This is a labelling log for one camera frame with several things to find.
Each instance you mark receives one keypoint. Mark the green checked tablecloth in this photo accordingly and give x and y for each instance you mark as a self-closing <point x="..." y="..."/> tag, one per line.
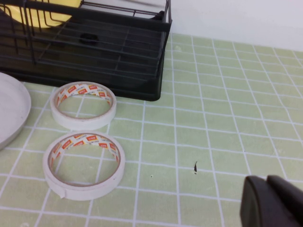
<point x="213" y="118"/>

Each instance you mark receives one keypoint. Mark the yellow round plate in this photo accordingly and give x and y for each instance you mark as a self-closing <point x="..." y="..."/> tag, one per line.
<point x="59" y="17"/>

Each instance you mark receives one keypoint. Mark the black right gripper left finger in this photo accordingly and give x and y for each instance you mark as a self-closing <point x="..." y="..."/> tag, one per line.
<point x="258" y="205"/>

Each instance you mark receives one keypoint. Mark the grey round plate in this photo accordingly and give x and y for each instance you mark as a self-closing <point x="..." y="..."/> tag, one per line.
<point x="11" y="106"/>

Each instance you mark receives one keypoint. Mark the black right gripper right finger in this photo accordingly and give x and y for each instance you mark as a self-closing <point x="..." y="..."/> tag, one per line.
<point x="291" y="201"/>

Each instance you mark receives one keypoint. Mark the white double-sided tape roll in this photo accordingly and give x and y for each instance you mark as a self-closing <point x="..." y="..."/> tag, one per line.
<point x="82" y="124"/>
<point x="82" y="192"/>

